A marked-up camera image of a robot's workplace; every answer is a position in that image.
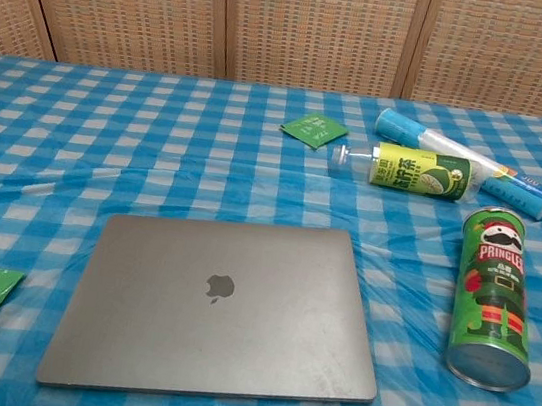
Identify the silver laptop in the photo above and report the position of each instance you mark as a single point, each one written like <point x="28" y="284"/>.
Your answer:
<point x="212" y="331"/>

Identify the small square green packet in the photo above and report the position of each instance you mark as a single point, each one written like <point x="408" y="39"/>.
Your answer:
<point x="314" y="129"/>

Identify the blue checkered tablecloth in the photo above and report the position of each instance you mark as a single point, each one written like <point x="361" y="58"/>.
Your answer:
<point x="157" y="147"/>

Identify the blue and clear plastic tube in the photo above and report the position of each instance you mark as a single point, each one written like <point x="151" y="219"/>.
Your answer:
<point x="403" y="126"/>

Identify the green-label lemon tea bottle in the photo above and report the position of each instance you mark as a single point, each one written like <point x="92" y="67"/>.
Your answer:
<point x="421" y="174"/>

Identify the woven wooden folding screen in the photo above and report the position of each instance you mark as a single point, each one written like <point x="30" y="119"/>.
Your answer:
<point x="301" y="25"/>

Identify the green Pringles can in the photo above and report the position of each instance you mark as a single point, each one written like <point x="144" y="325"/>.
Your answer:
<point x="494" y="300"/>

